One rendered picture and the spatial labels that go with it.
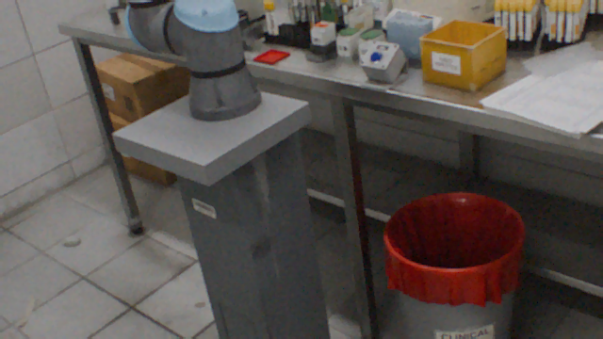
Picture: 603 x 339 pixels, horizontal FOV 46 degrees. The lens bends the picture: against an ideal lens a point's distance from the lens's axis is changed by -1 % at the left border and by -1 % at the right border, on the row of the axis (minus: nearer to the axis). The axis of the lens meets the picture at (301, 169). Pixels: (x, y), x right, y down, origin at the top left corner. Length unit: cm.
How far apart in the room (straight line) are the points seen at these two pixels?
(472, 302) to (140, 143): 88
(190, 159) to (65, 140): 210
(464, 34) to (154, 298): 143
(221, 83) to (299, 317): 62
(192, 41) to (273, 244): 47
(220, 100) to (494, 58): 58
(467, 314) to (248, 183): 68
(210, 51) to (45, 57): 192
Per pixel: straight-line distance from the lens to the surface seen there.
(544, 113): 139
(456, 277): 172
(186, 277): 258
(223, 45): 140
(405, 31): 166
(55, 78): 329
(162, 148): 137
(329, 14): 178
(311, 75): 169
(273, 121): 138
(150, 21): 149
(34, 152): 331
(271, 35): 193
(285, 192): 154
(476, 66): 150
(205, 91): 143
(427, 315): 185
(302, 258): 166
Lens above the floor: 151
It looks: 29 degrees down
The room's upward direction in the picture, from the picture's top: 9 degrees counter-clockwise
